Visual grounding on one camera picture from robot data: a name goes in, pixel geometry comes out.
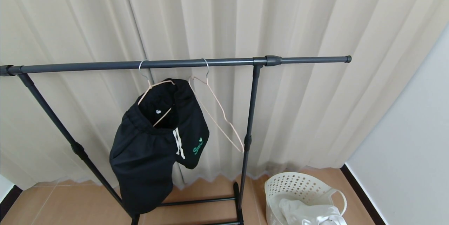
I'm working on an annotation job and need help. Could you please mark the pink clothes hanger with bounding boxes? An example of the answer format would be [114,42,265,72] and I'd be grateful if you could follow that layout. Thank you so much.
[138,59,176,127]
[189,58,245,153]

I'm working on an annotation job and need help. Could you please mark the black shorts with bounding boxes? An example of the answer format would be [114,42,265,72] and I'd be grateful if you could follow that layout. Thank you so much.
[109,79,210,215]

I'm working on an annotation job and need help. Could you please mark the black clothes rack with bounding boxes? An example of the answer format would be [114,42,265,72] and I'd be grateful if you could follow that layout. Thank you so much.
[0,55,352,225]

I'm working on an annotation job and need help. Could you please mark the white laundry basket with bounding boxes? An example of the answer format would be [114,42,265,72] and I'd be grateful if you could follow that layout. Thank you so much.
[264,172,348,225]

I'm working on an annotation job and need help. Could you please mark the heap of clothes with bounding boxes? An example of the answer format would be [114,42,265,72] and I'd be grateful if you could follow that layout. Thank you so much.
[279,199,347,225]

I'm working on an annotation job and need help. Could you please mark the white curtain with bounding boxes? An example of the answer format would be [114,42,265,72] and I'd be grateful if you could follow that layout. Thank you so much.
[0,0,449,190]

